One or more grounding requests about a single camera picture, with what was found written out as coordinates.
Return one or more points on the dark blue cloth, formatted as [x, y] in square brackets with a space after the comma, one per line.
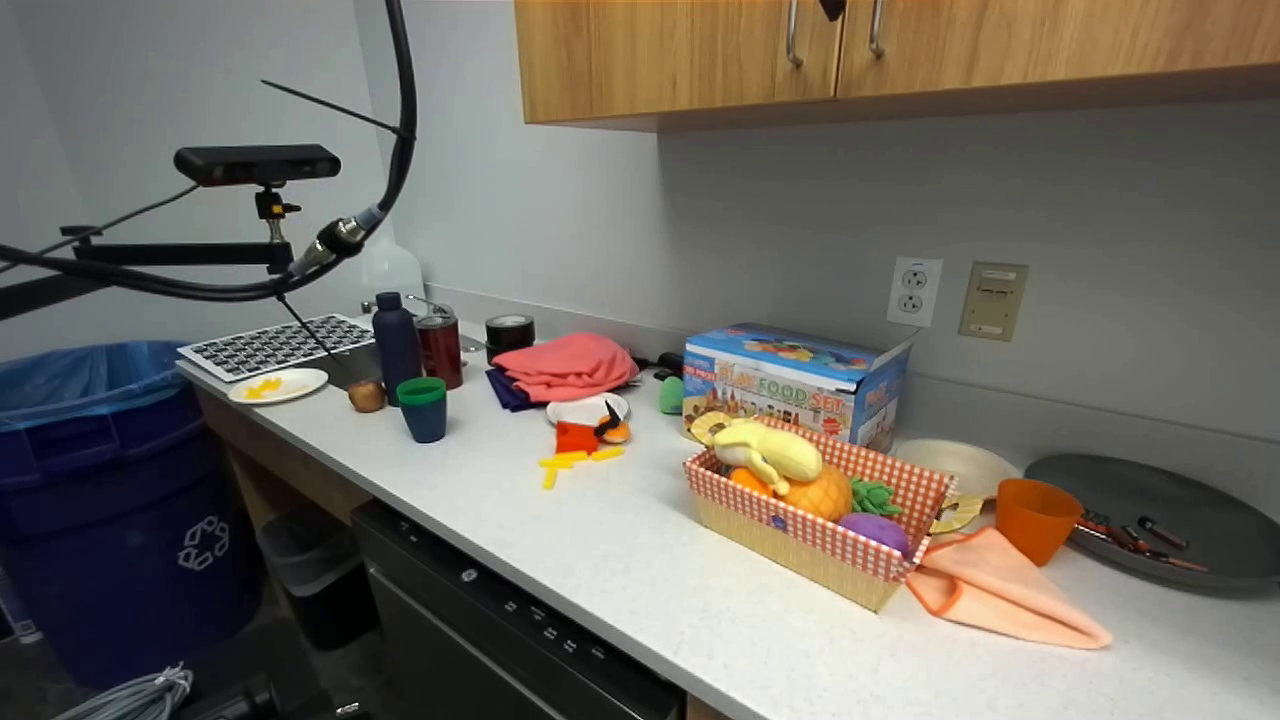
[505, 391]

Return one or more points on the black trash can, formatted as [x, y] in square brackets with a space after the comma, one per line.
[323, 583]

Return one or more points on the green toy vegetable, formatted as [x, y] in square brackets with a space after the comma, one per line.
[872, 498]

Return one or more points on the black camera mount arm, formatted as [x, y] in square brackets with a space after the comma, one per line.
[225, 254]

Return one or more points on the white wall outlet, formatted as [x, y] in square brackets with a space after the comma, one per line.
[914, 295]

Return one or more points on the yellow round toy slice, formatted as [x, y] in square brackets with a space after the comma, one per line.
[959, 516]

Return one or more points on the pale salmon napkin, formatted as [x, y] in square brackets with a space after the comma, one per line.
[1002, 594]

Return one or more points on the blue cup green rim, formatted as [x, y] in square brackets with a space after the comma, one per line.
[423, 415]

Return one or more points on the blue play food box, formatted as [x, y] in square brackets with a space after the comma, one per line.
[784, 381]

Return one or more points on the cream bowl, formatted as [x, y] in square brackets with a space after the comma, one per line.
[960, 464]

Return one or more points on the white oval plate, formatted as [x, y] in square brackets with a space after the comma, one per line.
[305, 386]

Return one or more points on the yellow toy banana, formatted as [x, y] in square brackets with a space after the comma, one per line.
[775, 451]

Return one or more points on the black dishwasher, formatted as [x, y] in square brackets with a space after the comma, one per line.
[481, 627]

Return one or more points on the small orange toy piece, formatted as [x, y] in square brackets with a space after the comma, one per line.
[748, 480]

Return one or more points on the clear plastic jug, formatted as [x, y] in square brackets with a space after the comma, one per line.
[390, 273]

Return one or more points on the dark blue bottle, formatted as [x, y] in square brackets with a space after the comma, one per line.
[396, 342]

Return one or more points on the dark red toy utensil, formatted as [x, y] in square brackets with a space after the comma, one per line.
[1133, 543]

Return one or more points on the black jar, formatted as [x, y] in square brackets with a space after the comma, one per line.
[509, 332]

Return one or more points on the orange toy with black band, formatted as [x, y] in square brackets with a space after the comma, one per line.
[617, 430]

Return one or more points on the orange plastic cup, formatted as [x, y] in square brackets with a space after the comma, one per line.
[1039, 522]

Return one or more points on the black stereo camera bar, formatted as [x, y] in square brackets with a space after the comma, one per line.
[254, 164]

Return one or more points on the grey plastic bag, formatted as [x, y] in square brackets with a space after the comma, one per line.
[126, 695]

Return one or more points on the wooden cabinet door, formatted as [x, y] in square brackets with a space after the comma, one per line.
[1064, 42]
[667, 54]

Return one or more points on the yellow toy fry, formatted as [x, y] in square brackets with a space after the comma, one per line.
[553, 472]
[604, 455]
[577, 463]

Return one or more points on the pink cloth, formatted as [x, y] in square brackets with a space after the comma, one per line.
[567, 361]

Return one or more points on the purple toy fruit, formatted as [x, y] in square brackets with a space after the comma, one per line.
[877, 535]

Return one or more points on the yellow toy food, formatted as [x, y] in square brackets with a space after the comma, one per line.
[262, 391]

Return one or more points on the red brown jar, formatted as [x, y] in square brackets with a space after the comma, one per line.
[440, 348]

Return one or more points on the beige switch plate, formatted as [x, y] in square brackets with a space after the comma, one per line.
[995, 303]

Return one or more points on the blue recycling bin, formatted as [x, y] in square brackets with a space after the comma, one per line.
[104, 505]

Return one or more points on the large orange toy fruit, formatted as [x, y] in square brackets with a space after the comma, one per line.
[820, 498]

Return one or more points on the dark grey round tray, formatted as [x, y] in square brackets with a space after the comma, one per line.
[1203, 522]

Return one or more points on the red checkered cardboard basket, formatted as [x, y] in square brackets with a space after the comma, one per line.
[801, 544]

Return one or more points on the grey grid drying mat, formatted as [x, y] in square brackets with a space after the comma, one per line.
[262, 345]

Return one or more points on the wooden wall cabinet carcass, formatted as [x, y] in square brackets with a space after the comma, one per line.
[1002, 99]

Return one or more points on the brown round toy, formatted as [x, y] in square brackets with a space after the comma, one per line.
[364, 399]

